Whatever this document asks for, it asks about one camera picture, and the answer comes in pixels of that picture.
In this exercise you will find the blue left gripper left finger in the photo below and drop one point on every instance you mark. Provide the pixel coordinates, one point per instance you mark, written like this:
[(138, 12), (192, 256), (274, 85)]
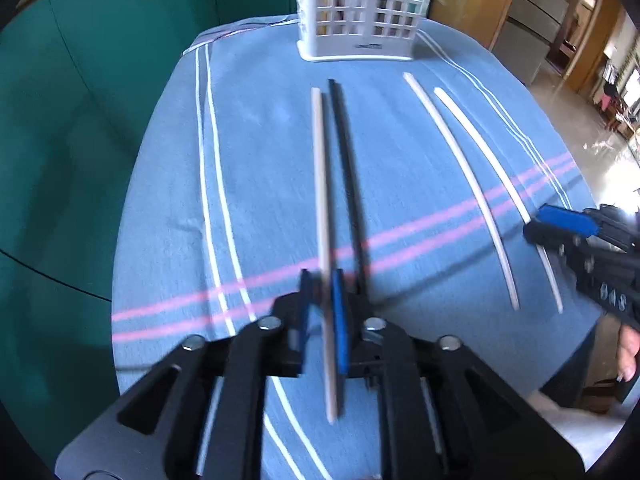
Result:
[(307, 298)]

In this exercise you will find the white chopstick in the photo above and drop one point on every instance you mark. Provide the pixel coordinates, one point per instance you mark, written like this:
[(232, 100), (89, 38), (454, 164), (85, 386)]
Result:
[(472, 131)]

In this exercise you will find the beige chopstick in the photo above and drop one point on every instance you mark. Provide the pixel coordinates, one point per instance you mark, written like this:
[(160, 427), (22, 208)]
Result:
[(471, 180)]

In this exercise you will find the silver refrigerator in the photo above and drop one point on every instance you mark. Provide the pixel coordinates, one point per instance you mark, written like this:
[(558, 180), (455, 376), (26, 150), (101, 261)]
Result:
[(539, 31)]

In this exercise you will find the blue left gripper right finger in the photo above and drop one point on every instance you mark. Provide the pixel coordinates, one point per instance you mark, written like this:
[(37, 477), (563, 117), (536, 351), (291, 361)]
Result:
[(345, 330)]

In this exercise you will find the grey chopstick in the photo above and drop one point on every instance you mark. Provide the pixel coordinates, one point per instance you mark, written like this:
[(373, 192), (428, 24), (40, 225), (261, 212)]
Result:
[(324, 241)]

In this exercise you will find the white plastic utensil basket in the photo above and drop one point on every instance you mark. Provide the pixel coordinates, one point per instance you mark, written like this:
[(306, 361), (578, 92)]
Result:
[(335, 30)]

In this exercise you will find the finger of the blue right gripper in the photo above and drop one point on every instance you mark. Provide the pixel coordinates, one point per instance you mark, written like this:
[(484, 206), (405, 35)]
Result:
[(568, 220)]

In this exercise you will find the blue striped towel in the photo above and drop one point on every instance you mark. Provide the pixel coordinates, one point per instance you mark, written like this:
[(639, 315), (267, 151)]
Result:
[(219, 217)]

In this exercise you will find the person's right hand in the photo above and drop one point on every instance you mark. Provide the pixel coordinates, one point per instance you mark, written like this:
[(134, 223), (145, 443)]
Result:
[(627, 352)]

